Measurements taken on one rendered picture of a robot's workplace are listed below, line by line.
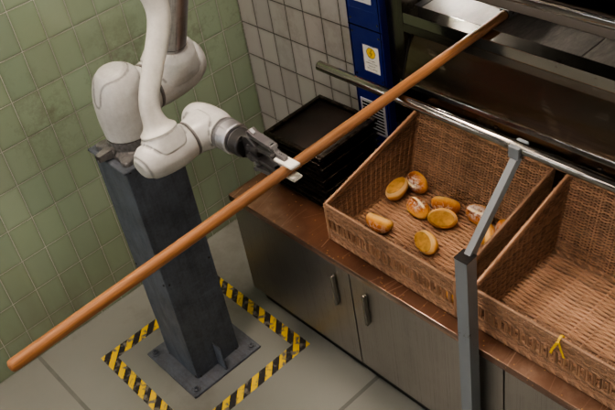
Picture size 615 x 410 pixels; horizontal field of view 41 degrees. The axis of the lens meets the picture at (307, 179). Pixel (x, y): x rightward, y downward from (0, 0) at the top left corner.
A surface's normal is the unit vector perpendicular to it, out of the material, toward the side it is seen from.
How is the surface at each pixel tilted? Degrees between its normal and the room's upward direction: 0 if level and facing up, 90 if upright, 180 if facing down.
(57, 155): 90
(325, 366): 0
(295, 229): 0
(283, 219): 0
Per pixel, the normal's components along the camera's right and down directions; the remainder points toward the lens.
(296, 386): -0.15, -0.78
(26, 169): 0.68, 0.37
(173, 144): 0.54, 0.06
